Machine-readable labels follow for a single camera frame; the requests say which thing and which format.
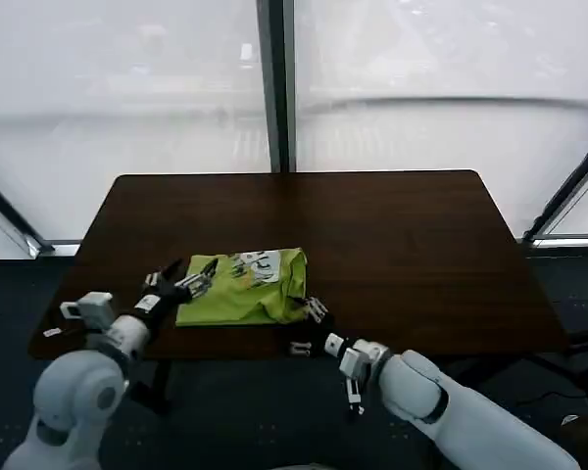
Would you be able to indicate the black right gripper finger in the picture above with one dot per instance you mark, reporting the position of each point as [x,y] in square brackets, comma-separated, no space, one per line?
[300,348]
[313,308]

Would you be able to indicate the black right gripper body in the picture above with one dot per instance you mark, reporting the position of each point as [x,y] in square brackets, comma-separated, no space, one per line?
[318,335]

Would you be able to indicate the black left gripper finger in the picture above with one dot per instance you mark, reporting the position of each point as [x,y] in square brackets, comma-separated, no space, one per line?
[196,284]
[162,271]

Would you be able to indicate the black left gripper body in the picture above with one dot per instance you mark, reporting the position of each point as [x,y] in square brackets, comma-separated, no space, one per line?
[169,293]

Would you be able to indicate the lime green t-shirt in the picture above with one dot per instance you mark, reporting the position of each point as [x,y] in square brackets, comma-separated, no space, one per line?
[235,294]

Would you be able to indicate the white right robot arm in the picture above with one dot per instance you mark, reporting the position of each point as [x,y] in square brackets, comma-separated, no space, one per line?
[451,406]

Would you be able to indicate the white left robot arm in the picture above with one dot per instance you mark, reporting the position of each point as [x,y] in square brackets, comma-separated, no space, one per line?
[83,382]

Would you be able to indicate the dark brown wooden table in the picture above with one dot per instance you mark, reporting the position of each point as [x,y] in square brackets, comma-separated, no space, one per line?
[421,245]

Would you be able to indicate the dark diagonal window brace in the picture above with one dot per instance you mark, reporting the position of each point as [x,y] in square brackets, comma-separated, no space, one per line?
[568,191]
[10,215]

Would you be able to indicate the dark vertical window post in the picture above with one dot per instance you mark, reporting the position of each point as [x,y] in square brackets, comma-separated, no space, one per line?
[277,88]

